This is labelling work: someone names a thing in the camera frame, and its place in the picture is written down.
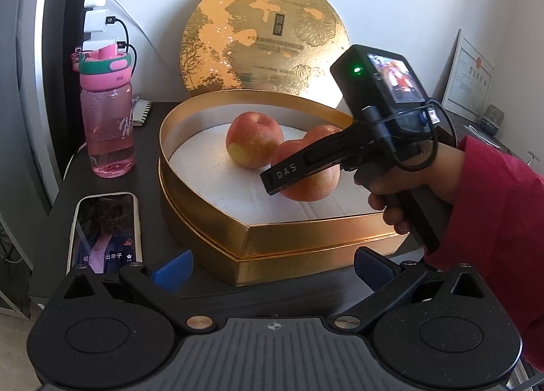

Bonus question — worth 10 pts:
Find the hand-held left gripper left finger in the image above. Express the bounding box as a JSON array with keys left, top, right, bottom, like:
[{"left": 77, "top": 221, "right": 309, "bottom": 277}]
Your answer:
[{"left": 55, "top": 249, "right": 217, "bottom": 334}]

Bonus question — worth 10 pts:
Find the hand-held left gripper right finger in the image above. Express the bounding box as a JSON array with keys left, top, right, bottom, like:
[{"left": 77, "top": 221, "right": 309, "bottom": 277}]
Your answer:
[{"left": 331, "top": 246, "right": 490, "bottom": 333}]

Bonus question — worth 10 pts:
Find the red apple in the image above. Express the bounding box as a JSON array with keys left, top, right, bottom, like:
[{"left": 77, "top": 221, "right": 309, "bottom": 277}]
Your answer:
[
  {"left": 271, "top": 140, "right": 341, "bottom": 201},
  {"left": 304, "top": 125, "right": 343, "bottom": 147},
  {"left": 225, "top": 112, "right": 285, "bottom": 169}
]

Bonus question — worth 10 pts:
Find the gold gift box base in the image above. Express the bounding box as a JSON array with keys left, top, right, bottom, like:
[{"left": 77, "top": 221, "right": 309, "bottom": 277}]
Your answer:
[{"left": 158, "top": 90, "right": 426, "bottom": 287}]

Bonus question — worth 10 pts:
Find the gold gift box lid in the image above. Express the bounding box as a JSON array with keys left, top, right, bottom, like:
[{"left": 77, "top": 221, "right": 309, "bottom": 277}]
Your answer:
[{"left": 179, "top": 0, "right": 350, "bottom": 110}]

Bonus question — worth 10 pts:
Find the person's right forearm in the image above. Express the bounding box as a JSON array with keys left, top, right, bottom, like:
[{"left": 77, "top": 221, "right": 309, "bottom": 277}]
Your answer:
[{"left": 425, "top": 136, "right": 544, "bottom": 370}]

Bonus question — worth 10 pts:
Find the person's right hand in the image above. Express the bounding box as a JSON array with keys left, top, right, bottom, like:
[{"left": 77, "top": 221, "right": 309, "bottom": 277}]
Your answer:
[{"left": 354, "top": 145, "right": 465, "bottom": 235}]

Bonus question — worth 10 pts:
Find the dark wooden desk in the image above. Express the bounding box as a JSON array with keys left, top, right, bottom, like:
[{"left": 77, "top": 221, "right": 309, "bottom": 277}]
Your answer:
[{"left": 28, "top": 102, "right": 468, "bottom": 319}]

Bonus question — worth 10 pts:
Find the white-cased smartphone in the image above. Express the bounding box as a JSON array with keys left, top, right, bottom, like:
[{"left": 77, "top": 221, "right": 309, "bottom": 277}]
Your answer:
[{"left": 67, "top": 192, "right": 141, "bottom": 275}]

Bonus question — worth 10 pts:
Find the framed certificate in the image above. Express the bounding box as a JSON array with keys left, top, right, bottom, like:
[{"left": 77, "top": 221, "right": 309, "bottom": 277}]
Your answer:
[{"left": 441, "top": 29, "right": 496, "bottom": 124}]

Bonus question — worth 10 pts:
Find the white foam liner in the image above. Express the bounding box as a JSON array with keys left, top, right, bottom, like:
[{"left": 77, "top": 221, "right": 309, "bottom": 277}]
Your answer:
[{"left": 169, "top": 123, "right": 385, "bottom": 226}]

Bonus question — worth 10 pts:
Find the small grey box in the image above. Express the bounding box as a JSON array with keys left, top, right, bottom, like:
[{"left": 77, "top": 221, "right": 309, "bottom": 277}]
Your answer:
[{"left": 483, "top": 104, "right": 505, "bottom": 125}]

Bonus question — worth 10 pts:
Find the pink water bottle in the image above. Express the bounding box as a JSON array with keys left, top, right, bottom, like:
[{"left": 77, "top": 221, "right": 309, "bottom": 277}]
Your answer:
[{"left": 71, "top": 43, "right": 137, "bottom": 179}]

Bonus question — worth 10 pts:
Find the dark curved shelf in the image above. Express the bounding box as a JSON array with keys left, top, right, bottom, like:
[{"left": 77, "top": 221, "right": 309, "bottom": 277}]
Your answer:
[{"left": 438, "top": 113, "right": 544, "bottom": 171}]

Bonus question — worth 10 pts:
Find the spiral notebook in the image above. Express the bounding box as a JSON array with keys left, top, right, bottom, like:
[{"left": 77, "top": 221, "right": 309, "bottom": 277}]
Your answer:
[{"left": 132, "top": 96, "right": 153, "bottom": 127}]

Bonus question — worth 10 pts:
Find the silver monitor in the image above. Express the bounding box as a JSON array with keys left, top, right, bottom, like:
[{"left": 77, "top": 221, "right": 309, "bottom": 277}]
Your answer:
[{"left": 0, "top": 0, "right": 81, "bottom": 205}]

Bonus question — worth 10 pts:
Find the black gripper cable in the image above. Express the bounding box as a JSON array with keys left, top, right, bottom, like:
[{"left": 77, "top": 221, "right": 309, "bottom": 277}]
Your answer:
[{"left": 361, "top": 98, "right": 443, "bottom": 173}]

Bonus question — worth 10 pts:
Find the black charging cable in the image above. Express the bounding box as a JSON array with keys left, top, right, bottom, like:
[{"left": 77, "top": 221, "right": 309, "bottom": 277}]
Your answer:
[
  {"left": 108, "top": 17, "right": 130, "bottom": 41},
  {"left": 121, "top": 43, "right": 138, "bottom": 77}
]

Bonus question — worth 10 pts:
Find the white charging cable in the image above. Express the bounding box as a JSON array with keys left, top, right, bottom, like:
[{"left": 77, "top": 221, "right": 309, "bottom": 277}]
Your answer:
[{"left": 106, "top": 0, "right": 183, "bottom": 77}]

